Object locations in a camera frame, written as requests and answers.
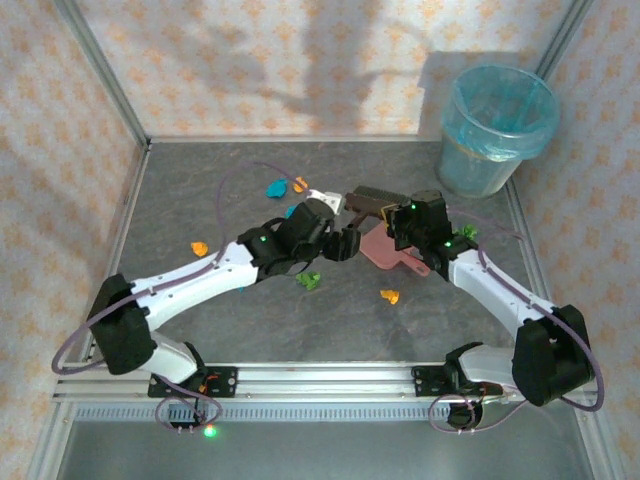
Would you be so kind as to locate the pink dustpan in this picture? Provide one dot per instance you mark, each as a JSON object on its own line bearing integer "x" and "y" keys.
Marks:
{"x": 380, "y": 250}

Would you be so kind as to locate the orange paper scrap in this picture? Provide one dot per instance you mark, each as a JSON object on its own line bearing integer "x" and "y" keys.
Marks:
{"x": 200, "y": 249}
{"x": 299, "y": 186}
{"x": 389, "y": 297}

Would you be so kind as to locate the blue plastic bin liner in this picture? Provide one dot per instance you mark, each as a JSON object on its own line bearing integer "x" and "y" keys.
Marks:
{"x": 540, "y": 142}

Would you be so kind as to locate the aluminium table edge rail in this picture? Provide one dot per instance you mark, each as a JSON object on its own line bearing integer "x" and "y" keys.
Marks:
{"x": 300, "y": 138}
{"x": 532, "y": 260}
{"x": 114, "y": 250}

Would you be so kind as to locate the green paper scrap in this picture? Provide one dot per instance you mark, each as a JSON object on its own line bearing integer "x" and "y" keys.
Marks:
{"x": 307, "y": 280}
{"x": 467, "y": 231}

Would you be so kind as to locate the aluminium mounting rail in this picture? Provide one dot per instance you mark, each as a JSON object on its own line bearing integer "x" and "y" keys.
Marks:
{"x": 325, "y": 382}

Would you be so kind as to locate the aluminium frame post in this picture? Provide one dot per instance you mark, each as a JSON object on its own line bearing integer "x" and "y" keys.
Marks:
{"x": 50, "y": 440}
{"x": 562, "y": 37}
{"x": 105, "y": 70}
{"x": 595, "y": 440}

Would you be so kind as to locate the brown hand brush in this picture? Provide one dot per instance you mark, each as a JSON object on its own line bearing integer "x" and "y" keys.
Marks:
{"x": 375, "y": 197}

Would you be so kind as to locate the translucent trash bin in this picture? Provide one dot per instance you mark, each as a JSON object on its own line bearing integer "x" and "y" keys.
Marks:
{"x": 470, "y": 180}

